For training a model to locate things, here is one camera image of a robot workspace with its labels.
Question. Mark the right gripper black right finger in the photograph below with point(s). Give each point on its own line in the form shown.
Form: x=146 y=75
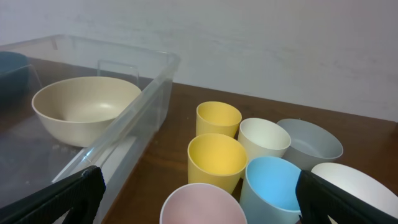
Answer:
x=322 y=202

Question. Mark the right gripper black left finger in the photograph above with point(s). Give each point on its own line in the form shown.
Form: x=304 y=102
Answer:
x=78 y=197

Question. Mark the light blue cup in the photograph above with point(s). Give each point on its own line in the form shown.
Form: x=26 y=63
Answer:
x=268 y=191

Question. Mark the cream bowl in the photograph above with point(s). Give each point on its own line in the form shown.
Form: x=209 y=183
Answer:
x=77 y=111

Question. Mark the pink cup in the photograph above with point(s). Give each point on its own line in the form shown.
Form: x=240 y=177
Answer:
x=199 y=203

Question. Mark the blue bowl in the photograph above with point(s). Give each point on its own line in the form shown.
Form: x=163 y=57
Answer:
x=12 y=74

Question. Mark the clear plastic container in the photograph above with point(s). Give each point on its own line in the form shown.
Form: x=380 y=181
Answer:
x=31 y=159

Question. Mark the white bowl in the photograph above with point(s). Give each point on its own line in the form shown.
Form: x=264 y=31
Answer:
x=359 y=185

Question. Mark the grey bowl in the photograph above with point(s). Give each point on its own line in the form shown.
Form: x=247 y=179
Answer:
x=310 y=144

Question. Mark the cream cup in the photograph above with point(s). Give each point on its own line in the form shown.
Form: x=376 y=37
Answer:
x=261 y=137

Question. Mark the yellow cup near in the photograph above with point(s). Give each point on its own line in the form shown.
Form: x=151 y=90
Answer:
x=216 y=159

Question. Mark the yellow cup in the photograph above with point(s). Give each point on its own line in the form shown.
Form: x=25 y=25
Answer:
x=216 y=159
x=217 y=117

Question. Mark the yellow cup far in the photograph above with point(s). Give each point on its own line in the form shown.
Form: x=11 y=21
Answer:
x=217 y=117

